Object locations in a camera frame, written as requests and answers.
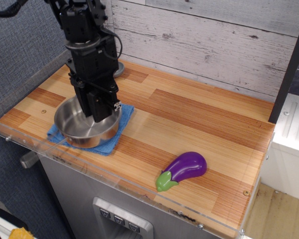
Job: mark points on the white ribbed toy sink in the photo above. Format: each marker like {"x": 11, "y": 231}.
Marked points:
{"x": 280, "y": 168}

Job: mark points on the clear acrylic table guard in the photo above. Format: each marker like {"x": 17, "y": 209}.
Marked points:
{"x": 173, "y": 115}

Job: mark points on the yellow and black object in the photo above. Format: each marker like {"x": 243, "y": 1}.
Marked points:
{"x": 17, "y": 233}

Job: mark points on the purple toy eggplant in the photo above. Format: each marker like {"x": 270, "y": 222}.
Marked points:
{"x": 185, "y": 166}

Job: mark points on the grey toy fridge cabinet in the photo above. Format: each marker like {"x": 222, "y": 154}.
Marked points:
{"x": 95, "y": 210}

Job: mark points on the stainless steel pot with handle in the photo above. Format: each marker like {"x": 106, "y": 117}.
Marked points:
{"x": 81, "y": 131}

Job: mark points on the blue folded napkin cloth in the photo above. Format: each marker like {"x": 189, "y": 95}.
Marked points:
{"x": 105, "y": 149}

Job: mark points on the blue handled grey scoop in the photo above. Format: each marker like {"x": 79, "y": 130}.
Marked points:
{"x": 120, "y": 70}

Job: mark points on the black vertical post right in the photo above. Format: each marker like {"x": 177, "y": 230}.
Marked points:
{"x": 286, "y": 84}

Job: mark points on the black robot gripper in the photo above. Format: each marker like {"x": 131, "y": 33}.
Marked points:
{"x": 91, "y": 74}

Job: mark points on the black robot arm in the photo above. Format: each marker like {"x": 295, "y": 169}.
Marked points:
{"x": 81, "y": 20}

